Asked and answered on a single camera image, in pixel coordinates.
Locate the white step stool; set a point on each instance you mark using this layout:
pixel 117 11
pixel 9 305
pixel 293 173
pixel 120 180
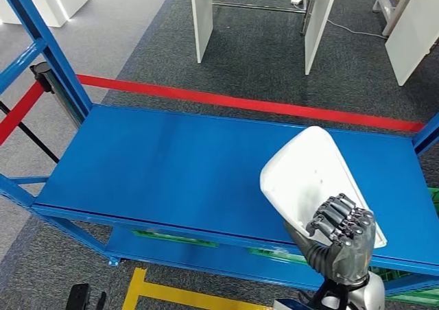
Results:
pixel 388 7

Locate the white power strip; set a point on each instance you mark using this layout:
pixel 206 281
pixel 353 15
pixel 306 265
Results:
pixel 296 1

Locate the white desk side panel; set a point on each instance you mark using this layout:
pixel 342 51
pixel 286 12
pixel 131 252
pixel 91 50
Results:
pixel 409 40

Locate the blue metal shelf rack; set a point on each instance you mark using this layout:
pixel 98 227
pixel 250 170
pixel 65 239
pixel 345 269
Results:
pixel 154 162

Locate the white curved plastic part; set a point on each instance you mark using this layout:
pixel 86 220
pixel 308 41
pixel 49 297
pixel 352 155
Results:
pixel 305 176

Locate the short red barrier belt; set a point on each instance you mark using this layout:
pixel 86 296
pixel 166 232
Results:
pixel 20 111

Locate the chrome stanchion post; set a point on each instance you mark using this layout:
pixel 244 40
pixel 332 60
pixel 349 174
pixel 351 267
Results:
pixel 59 93

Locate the white desk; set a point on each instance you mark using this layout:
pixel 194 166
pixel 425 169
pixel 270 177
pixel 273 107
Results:
pixel 201 19

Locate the long red barrier belt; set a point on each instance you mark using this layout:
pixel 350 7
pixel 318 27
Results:
pixel 222 100

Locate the white lit plinth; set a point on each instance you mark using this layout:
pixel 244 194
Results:
pixel 51 4

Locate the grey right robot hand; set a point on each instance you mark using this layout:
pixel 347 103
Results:
pixel 353 258

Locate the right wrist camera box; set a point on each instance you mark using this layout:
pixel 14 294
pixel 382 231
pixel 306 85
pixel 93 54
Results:
pixel 291 305

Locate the green plastic crate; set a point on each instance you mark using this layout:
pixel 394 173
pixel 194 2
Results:
pixel 175 238
pixel 418 299
pixel 391 275
pixel 434 195
pixel 274 254

